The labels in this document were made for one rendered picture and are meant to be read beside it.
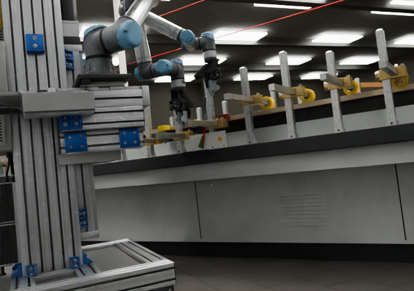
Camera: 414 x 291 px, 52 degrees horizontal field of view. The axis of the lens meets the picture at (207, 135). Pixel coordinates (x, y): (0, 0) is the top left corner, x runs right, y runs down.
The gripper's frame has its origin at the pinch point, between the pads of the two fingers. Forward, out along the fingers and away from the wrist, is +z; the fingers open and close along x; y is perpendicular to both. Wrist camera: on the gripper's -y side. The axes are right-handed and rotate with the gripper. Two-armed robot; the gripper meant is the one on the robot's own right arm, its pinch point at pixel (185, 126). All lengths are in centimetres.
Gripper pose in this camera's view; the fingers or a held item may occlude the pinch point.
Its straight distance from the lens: 224.5
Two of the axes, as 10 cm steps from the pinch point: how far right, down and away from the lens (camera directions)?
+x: 8.3, -1.3, -5.4
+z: 1.1, 9.9, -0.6
